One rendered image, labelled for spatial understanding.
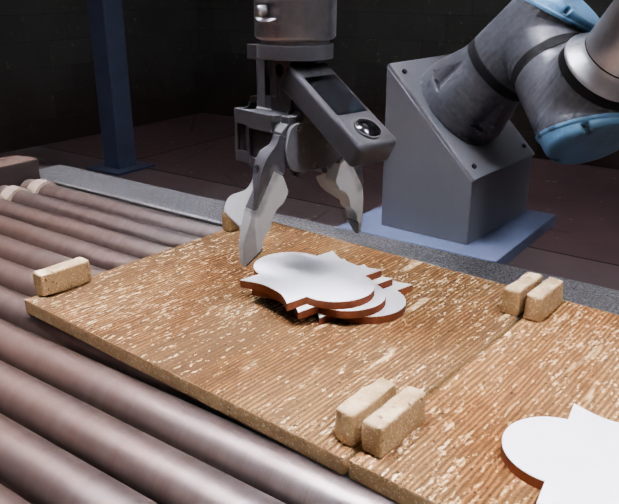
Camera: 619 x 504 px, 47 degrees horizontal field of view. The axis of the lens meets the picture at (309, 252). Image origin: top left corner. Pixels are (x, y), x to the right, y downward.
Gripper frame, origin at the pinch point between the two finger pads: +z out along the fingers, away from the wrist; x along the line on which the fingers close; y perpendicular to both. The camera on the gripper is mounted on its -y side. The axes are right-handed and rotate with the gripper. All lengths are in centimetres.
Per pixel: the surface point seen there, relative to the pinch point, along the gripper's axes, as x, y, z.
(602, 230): -309, 119, 98
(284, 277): 2.3, 1.1, 2.5
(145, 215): -3.9, 41.6, 7.2
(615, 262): -270, 91, 98
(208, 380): 16.7, -6.8, 5.1
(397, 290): -7.1, -5.7, 4.3
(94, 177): -8, 67, 7
